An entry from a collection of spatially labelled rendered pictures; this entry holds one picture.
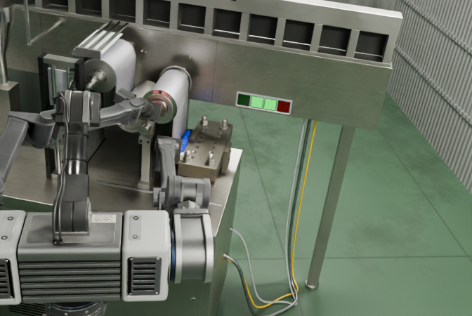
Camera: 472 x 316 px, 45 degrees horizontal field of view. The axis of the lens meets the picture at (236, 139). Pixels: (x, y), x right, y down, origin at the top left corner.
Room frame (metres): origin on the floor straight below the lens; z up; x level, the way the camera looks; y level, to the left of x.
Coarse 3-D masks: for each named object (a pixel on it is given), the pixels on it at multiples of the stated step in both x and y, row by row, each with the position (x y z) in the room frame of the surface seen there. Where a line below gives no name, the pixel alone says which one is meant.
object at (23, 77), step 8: (8, 72) 2.41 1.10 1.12; (16, 72) 2.40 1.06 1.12; (24, 72) 2.40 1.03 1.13; (32, 72) 2.40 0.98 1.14; (8, 80) 2.41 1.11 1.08; (16, 80) 2.41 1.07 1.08; (24, 80) 2.40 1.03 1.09; (32, 80) 2.40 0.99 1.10; (24, 88) 2.40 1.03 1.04; (32, 88) 2.40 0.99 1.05; (112, 88) 2.36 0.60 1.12; (24, 96) 2.40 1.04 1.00; (32, 96) 2.40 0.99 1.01; (40, 96) 2.39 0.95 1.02; (104, 96) 2.36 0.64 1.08; (112, 96) 2.36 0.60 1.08; (24, 104) 2.40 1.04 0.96; (32, 104) 2.40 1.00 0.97; (40, 104) 2.39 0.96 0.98; (104, 104) 2.36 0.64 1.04; (112, 104) 2.36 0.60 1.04; (32, 112) 2.40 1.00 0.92; (104, 128) 2.36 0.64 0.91; (112, 128) 2.36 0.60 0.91; (120, 128) 2.35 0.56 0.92
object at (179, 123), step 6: (186, 102) 2.20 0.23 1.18; (186, 108) 2.21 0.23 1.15; (180, 114) 2.09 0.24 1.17; (186, 114) 2.22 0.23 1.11; (174, 120) 1.99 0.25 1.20; (180, 120) 2.10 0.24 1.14; (174, 126) 2.00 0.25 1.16; (180, 126) 2.11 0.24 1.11; (174, 132) 2.01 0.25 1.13; (180, 132) 2.11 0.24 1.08; (180, 138) 2.12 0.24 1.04
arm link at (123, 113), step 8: (120, 104) 1.71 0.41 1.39; (128, 104) 1.73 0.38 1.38; (40, 112) 1.43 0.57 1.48; (48, 112) 1.45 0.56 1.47; (104, 112) 1.63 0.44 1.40; (112, 112) 1.65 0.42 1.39; (120, 112) 1.67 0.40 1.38; (128, 112) 1.69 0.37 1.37; (136, 112) 1.73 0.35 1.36; (40, 120) 1.42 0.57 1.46; (48, 120) 1.42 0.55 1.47; (104, 120) 1.60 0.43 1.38; (112, 120) 1.63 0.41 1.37; (120, 120) 1.66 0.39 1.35; (128, 120) 1.70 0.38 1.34; (136, 120) 1.74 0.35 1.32; (56, 128) 1.45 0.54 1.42; (64, 128) 1.46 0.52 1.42; (88, 128) 1.55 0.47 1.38; (96, 128) 1.58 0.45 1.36; (56, 136) 1.45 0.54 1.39; (32, 144) 1.41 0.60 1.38; (48, 144) 1.43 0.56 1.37
